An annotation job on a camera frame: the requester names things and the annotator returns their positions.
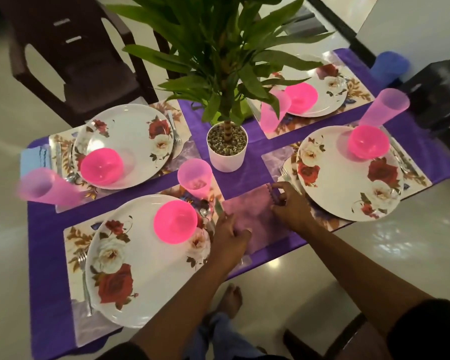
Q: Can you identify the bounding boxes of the person's right hand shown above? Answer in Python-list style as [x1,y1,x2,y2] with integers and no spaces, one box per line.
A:
[270,181,316,235]

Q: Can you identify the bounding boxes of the person's left hand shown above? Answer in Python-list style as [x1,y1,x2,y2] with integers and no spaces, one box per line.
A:
[208,213,253,274]

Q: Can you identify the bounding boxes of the pink zigzag edged cloth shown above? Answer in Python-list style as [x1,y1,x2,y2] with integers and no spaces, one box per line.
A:
[221,183,292,256]

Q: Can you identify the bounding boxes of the white rose print plate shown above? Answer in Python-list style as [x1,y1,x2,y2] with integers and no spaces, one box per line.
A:
[296,126,405,223]
[85,194,211,329]
[269,54,349,118]
[71,103,175,191]

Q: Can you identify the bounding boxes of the floral print placemat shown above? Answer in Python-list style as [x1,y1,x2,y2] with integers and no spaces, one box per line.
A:
[48,100,202,214]
[261,125,433,232]
[63,183,226,348]
[247,51,376,140]

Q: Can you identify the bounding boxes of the light pink plastic cup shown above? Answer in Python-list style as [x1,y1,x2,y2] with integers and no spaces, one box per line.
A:
[177,158,214,199]
[259,89,293,134]
[16,167,85,207]

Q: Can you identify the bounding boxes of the white zigzag edged cloth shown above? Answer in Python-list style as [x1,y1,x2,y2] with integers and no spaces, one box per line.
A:
[20,145,53,178]

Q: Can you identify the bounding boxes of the person's right forearm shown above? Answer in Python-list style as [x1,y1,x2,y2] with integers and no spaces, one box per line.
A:
[303,224,434,338]

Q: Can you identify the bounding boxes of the person's left foot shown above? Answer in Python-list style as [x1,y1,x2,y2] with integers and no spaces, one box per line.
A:
[217,283,244,319]

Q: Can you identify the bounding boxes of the person's light blue trousers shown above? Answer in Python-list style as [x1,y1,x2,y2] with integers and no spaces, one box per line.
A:
[183,312,267,360]

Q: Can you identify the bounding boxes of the person's black shirt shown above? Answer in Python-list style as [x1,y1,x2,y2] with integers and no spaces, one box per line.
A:
[95,298,450,360]

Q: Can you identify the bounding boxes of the green plant in white pot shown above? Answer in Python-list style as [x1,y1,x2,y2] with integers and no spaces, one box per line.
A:
[106,0,335,173]

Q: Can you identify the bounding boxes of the blue plastic bucket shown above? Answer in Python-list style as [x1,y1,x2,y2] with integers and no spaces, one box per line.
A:
[370,51,410,87]

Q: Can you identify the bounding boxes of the purple tablecloth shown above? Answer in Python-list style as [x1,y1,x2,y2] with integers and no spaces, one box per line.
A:
[26,48,450,360]

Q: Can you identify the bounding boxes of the black plastic stool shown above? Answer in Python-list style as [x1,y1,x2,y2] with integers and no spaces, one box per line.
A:
[397,57,450,128]

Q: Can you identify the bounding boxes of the grey striped doormat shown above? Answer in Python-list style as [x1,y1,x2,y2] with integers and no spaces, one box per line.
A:
[281,7,329,38]

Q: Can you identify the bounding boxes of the black framed glass door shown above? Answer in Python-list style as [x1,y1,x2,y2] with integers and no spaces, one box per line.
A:
[305,0,378,68]

